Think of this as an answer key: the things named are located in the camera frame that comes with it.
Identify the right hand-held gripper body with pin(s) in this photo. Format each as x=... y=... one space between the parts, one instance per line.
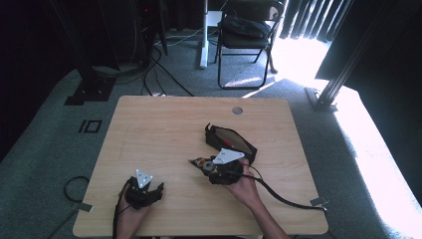
x=225 y=171

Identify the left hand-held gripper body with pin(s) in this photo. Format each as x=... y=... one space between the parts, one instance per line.
x=141 y=194

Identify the black pencil case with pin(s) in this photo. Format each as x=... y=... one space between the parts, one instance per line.
x=232 y=141

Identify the person's left hand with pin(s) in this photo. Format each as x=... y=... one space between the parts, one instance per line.
x=131 y=215

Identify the person's right hand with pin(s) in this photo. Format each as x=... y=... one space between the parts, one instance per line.
x=245 y=189

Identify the grey tape piece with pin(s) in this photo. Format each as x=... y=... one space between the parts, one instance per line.
x=319 y=201
x=85 y=207

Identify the grey table grommet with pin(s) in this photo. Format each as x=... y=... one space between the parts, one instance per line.
x=237 y=110

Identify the black stand with base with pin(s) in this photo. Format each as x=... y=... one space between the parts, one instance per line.
x=89 y=86

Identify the white desk leg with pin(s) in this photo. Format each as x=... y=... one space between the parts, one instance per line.
x=204 y=40

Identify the black folding chair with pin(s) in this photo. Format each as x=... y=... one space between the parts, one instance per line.
x=244 y=41

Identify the black bag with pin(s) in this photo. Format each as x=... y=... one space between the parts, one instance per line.
x=245 y=26

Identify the aluminium profile stand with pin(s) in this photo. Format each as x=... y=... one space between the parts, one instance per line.
x=335 y=83

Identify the dark curtain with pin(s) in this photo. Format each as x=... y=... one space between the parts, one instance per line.
x=308 y=18

